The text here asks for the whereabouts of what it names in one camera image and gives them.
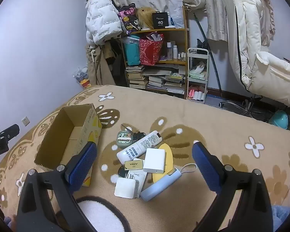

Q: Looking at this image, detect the bag of colourful packets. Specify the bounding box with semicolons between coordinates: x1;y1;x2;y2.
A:
74;68;90;89

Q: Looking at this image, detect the black pink printed bag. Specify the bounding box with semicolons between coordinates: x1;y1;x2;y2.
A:
118;3;139;35

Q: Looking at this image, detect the white lotion tube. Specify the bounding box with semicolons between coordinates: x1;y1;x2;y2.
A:
116;130;161;165

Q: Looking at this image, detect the teal round lamp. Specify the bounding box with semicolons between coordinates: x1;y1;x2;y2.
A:
268;110;289;130

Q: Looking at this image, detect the beige flower-pattern blanket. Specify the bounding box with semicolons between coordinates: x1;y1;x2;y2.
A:
0;84;290;232

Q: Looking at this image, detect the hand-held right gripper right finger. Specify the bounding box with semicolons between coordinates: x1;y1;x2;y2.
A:
192;141;273;232

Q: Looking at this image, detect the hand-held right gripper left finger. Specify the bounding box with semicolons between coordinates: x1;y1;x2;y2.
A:
16;141;98;232

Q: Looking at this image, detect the blue cloth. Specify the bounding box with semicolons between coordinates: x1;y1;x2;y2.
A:
272;204;290;232

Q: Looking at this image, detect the dark green pole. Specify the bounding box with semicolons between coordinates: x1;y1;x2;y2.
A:
193;12;223;92

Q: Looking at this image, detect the white puffer jacket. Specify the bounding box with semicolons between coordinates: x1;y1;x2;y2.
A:
85;0;123;45

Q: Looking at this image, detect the light blue hand-held device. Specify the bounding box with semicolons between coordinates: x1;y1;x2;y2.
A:
139;163;198;202

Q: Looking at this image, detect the white charger adapter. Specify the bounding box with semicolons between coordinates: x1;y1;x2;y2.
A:
114;177;136;199

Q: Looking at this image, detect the white packet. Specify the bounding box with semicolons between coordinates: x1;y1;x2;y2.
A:
126;170;147;197

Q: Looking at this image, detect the teal storage box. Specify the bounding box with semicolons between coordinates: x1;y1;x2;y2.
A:
123;36;142;66

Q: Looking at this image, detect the office chair base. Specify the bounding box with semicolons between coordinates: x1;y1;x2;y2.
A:
219;94;276;121

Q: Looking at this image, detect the wooden shelf unit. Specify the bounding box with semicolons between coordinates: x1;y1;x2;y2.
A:
121;7;191;99

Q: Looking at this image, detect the beige trench coat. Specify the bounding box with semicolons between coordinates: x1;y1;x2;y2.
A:
87;44;113;86

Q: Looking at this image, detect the white rolling cart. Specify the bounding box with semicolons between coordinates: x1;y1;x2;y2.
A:
186;48;209;102

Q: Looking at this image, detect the green round tin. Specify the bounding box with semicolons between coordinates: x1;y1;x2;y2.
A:
117;130;133;149

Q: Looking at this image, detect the pile of magazines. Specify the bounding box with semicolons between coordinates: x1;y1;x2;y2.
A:
145;69;186;95

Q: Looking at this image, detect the cardboard box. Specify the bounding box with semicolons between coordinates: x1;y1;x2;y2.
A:
34;103;103;188

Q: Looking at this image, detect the white power bank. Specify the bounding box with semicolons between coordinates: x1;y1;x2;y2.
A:
143;148;166;174

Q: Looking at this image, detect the small black box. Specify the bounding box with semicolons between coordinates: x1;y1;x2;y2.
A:
152;12;169;28

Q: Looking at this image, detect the yellow rectangular key tag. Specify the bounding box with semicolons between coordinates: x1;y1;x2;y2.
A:
124;159;143;171

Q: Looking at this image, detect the stack of old books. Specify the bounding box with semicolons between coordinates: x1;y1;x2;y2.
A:
125;65;146;89

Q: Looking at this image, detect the red patterned bag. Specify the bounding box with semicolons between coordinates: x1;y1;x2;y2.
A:
139;34;164;66

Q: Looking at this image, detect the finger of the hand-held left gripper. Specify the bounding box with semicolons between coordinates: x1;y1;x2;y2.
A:
0;124;20;142

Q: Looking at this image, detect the yellow oval case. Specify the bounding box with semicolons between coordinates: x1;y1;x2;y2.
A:
152;143;174;183

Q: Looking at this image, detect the cream padded jacket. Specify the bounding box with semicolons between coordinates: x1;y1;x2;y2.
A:
224;0;290;107

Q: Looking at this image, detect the blond wig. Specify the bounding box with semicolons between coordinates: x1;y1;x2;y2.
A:
135;7;156;29

